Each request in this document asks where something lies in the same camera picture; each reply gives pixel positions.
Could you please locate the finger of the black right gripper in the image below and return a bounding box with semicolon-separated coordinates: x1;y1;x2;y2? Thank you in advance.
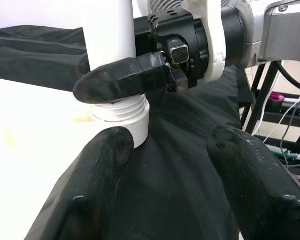
72;50;171;106
77;16;158;76

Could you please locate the white plastic table leg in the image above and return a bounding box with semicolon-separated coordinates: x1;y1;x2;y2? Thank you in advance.
81;0;151;124

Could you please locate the green white brush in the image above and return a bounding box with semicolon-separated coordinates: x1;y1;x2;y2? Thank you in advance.
266;145;300;161

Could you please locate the white round floor fan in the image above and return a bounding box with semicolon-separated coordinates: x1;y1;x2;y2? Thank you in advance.
133;0;243;13

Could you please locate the white floor cable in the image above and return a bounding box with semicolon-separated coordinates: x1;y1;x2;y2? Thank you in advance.
254;72;300;145

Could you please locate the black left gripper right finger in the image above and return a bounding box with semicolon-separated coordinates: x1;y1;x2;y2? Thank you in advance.
205;124;300;240

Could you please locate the black table cloth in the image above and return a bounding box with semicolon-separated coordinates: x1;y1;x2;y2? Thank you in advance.
0;24;256;240

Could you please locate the pink round object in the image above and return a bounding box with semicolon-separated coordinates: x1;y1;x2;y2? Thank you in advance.
269;91;286;103

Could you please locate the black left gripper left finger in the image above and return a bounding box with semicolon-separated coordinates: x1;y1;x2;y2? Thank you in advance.
24;125;136;240

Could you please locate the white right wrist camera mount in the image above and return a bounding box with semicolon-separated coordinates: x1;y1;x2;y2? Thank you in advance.
184;0;228;84

